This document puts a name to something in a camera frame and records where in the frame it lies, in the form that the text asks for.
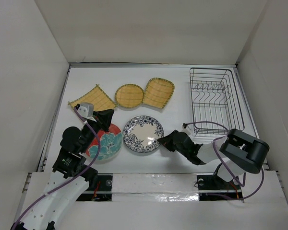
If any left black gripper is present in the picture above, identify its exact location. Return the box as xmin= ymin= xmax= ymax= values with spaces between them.
xmin=80 ymin=108 xmax=114 ymax=152

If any red teal floral plate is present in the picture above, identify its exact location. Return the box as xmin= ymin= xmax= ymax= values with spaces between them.
xmin=96 ymin=123 xmax=123 ymax=163

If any blue white floral plate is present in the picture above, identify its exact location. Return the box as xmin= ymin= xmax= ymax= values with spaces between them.
xmin=123 ymin=115 xmax=164 ymax=154

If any scoop-shaped bamboo tray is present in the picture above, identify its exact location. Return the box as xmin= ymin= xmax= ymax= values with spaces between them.
xmin=143 ymin=78 xmax=175 ymax=109

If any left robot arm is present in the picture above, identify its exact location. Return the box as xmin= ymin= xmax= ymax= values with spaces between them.
xmin=11 ymin=105 xmax=114 ymax=230

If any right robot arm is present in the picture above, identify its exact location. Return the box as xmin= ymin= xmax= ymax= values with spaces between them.
xmin=157 ymin=129 xmax=270 ymax=188

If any square bamboo tray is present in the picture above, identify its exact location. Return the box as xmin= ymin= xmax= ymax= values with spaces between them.
xmin=68 ymin=84 xmax=117 ymax=111

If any round bamboo tray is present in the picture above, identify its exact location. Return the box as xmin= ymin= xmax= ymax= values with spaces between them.
xmin=115 ymin=84 xmax=144 ymax=109

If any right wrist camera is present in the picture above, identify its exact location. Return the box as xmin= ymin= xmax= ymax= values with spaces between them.
xmin=182 ymin=123 xmax=194 ymax=137

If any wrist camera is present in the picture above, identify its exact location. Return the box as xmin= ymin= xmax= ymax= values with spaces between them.
xmin=77 ymin=102 xmax=94 ymax=119
xmin=182 ymin=123 xmax=194 ymax=137

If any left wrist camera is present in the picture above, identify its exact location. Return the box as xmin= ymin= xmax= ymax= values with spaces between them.
xmin=77 ymin=102 xmax=94 ymax=119

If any black wire dish rack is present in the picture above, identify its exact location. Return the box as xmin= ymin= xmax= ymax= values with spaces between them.
xmin=189 ymin=68 xmax=245 ymax=137

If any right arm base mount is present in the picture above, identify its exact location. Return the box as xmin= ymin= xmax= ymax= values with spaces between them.
xmin=194 ymin=173 xmax=243 ymax=201

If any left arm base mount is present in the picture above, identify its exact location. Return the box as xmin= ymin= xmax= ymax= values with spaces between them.
xmin=76 ymin=174 xmax=113 ymax=202

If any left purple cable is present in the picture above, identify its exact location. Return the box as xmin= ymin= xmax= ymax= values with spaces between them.
xmin=12 ymin=106 xmax=101 ymax=230

